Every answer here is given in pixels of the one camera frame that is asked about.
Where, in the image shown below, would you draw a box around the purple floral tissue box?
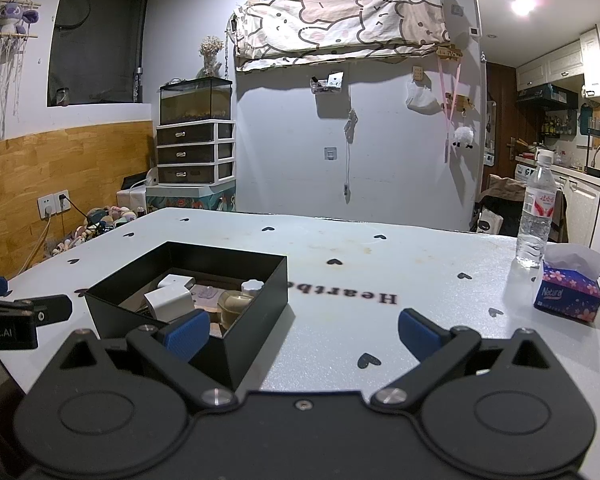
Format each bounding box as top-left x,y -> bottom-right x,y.
532,242 -> 600,322

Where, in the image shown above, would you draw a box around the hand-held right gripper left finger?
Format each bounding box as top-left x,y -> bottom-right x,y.
50,309 -> 238,411

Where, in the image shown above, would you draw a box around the brown jacket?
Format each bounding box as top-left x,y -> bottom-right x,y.
482,174 -> 568,241

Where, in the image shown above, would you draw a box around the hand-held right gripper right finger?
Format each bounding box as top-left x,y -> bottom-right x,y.
370,309 -> 563,408

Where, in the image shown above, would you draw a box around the glass fish tank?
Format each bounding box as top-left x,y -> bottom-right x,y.
159,77 -> 233,126

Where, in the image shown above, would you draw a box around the white bag with face print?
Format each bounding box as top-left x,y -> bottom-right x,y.
475,207 -> 503,233

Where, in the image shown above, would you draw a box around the white plush sheep toy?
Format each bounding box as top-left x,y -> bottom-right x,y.
451,126 -> 476,150

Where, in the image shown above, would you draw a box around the pile of plush toys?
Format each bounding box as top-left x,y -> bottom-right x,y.
55,205 -> 141,261

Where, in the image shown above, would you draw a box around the black cardboard box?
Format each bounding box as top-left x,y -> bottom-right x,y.
84,241 -> 290,392

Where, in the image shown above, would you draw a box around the purple plush toy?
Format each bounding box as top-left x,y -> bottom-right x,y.
0,1 -> 40,35

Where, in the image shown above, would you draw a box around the printed blanket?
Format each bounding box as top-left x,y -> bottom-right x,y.
232,0 -> 453,72

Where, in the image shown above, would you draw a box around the dark wooden door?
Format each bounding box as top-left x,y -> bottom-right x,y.
485,62 -> 518,181

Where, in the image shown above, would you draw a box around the dark window curtain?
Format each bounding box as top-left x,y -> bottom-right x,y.
47,0 -> 148,107

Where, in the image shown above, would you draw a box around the white wall socket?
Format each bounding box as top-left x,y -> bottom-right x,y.
36,190 -> 71,220

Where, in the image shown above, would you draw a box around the white box appliance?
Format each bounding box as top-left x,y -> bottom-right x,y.
116,170 -> 161,208

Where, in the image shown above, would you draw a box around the white plug charger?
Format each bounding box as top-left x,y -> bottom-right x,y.
144,286 -> 196,323
157,274 -> 192,291

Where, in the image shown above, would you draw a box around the clear wall holder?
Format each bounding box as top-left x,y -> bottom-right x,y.
309,72 -> 345,95

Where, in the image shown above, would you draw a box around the dried flower bouquet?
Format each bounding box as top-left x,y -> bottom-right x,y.
199,35 -> 225,78

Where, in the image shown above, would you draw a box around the beige oval case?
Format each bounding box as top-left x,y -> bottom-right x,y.
217,291 -> 255,328

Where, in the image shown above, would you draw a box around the white hanging bag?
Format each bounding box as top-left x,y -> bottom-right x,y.
406,80 -> 441,113

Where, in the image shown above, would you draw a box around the white plastic drawer unit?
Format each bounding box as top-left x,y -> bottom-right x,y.
155,120 -> 237,186

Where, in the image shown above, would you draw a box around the hanging cable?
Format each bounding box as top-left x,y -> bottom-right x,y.
342,109 -> 359,198

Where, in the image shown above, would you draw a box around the ceiling light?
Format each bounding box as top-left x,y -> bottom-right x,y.
510,0 -> 548,18

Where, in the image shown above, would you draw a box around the white upper kitchen cabinets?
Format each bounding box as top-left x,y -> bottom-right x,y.
516,27 -> 600,98

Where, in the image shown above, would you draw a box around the clear plastic water bottle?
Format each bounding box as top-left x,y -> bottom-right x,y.
516,154 -> 555,268

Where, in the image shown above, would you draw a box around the pink ribbon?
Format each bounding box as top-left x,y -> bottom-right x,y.
437,55 -> 463,163

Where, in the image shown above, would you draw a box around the kitchen shelf with bottles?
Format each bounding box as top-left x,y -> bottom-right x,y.
540,115 -> 580,137

